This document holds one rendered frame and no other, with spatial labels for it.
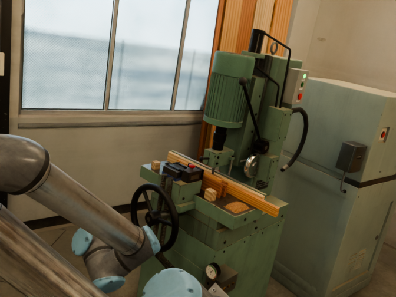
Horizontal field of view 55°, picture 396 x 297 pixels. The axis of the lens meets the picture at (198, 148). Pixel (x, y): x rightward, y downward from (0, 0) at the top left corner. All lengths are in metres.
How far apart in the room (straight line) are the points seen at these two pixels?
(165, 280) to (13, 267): 0.38
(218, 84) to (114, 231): 0.82
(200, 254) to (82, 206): 0.88
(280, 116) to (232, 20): 1.66
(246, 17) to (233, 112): 1.88
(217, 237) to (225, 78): 0.66
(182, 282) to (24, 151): 0.51
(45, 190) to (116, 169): 2.25
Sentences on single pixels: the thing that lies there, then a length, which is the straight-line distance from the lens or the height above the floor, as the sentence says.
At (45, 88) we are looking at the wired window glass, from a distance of 2.76.
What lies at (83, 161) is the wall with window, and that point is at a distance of 2.94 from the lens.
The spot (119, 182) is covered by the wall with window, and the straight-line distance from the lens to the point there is 3.15.
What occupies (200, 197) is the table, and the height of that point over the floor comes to 0.90.
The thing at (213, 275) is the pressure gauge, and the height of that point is 0.65.
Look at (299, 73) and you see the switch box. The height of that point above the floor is 1.46.
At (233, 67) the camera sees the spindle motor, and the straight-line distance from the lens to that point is 1.58.
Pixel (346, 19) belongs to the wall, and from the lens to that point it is 4.14.
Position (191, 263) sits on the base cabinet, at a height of 0.59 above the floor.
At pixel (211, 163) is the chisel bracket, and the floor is 1.02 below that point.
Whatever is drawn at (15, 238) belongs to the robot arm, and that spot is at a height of 1.10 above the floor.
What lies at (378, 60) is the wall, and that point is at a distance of 3.92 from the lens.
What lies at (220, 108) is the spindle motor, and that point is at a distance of 1.61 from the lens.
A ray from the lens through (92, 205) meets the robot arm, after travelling 0.96.
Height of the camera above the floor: 1.56
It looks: 17 degrees down
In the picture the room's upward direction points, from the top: 10 degrees clockwise
